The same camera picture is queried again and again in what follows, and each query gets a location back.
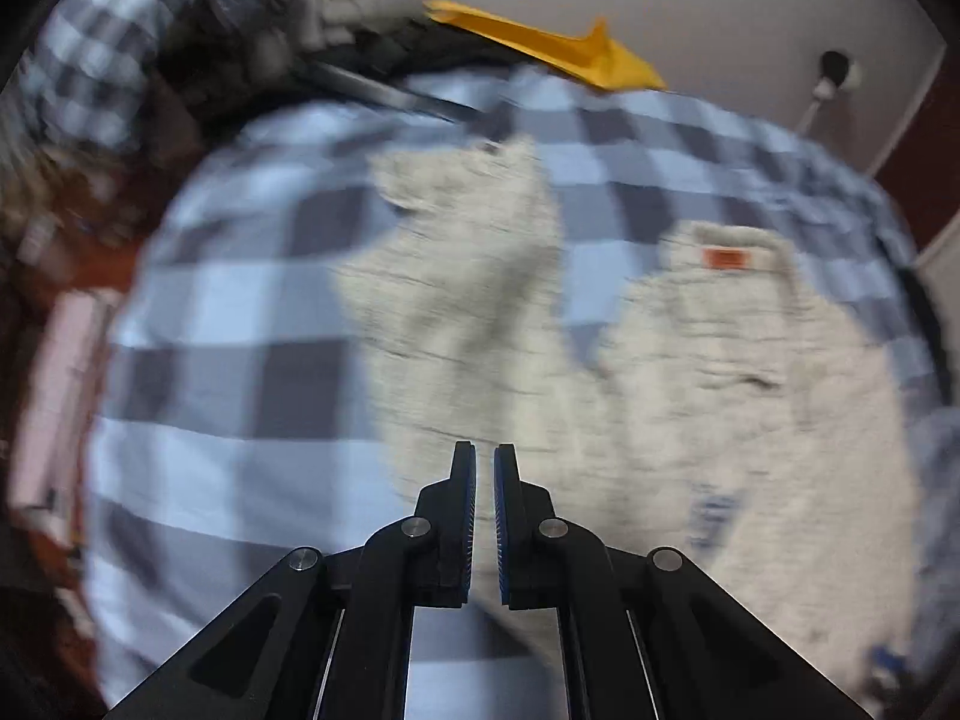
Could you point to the crumpled checked bedding pile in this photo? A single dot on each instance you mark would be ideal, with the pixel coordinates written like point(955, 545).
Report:
point(97, 37)

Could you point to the yellow cloth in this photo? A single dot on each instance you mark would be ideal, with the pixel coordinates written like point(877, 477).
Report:
point(570, 49)

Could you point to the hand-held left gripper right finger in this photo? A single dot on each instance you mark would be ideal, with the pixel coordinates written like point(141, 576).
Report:
point(499, 532)

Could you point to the blue grey checked blanket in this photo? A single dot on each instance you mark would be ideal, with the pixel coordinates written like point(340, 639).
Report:
point(247, 330)

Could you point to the dark brown door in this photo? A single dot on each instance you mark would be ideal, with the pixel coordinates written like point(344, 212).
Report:
point(922, 165)

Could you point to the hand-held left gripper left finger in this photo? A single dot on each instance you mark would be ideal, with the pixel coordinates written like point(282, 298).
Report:
point(469, 525)

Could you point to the pink box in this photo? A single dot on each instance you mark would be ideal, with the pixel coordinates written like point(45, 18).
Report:
point(64, 405)

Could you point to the black white wall device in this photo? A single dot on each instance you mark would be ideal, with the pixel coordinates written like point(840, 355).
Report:
point(834, 71)

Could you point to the cream fleece garment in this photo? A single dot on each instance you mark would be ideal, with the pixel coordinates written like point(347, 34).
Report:
point(720, 405)

